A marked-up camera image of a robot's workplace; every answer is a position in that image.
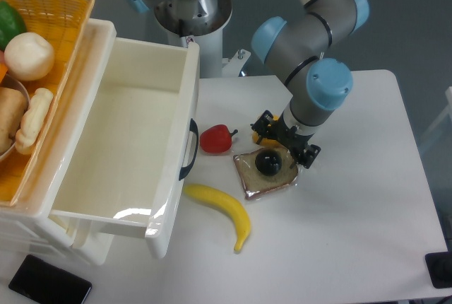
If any black drawer handle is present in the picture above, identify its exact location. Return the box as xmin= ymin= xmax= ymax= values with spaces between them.
xmin=179 ymin=118 xmax=200 ymax=181

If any white drawer cabinet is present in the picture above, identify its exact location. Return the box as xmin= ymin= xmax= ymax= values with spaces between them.
xmin=1 ymin=19 xmax=117 ymax=265

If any green avocado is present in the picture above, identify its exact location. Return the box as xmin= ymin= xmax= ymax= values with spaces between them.
xmin=0 ymin=1 xmax=27 ymax=51

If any white plastic drawer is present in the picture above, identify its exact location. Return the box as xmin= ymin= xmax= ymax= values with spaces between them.
xmin=52 ymin=38 xmax=200 ymax=258

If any yellow banana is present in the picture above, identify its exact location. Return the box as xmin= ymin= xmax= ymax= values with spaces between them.
xmin=183 ymin=184 xmax=251 ymax=253

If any pale twisted bread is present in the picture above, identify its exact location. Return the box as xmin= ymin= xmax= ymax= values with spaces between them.
xmin=15 ymin=88 xmax=54 ymax=155

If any dark purple mangosteen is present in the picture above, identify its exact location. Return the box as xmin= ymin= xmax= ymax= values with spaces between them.
xmin=255 ymin=148 xmax=282 ymax=177

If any brown bread roll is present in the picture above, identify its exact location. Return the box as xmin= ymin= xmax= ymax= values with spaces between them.
xmin=0 ymin=87 xmax=27 ymax=154

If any red bell pepper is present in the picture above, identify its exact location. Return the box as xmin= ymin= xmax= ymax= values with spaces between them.
xmin=200 ymin=124 xmax=238 ymax=153

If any black device at edge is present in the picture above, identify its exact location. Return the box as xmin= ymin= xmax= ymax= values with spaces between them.
xmin=424 ymin=252 xmax=451 ymax=289

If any yellow bell pepper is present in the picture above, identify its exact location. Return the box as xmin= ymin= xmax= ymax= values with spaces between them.
xmin=250 ymin=110 xmax=281 ymax=148

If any wrapped bread slice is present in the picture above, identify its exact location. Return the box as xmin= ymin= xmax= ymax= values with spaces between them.
xmin=233 ymin=146 xmax=299 ymax=200

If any white round bun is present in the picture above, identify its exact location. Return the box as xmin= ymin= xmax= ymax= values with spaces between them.
xmin=4 ymin=33 xmax=55 ymax=81

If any orange fruit piece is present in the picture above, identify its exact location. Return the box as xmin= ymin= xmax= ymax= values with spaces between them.
xmin=0 ymin=63 xmax=8 ymax=82

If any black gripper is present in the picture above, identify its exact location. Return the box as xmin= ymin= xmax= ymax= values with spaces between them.
xmin=251 ymin=110 xmax=321 ymax=169

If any metal bowl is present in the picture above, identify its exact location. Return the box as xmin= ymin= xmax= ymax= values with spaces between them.
xmin=1 ymin=74 xmax=30 ymax=161

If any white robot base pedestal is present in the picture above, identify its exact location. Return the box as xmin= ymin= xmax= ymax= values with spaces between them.
xmin=154 ymin=0 xmax=251 ymax=78

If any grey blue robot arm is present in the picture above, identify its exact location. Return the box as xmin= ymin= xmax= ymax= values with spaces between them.
xmin=127 ymin=0 xmax=369 ymax=168

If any black smartphone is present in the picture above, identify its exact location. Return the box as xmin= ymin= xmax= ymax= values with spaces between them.
xmin=8 ymin=255 xmax=93 ymax=304

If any orange woven basket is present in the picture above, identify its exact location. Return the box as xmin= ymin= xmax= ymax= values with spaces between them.
xmin=0 ymin=0 xmax=97 ymax=207

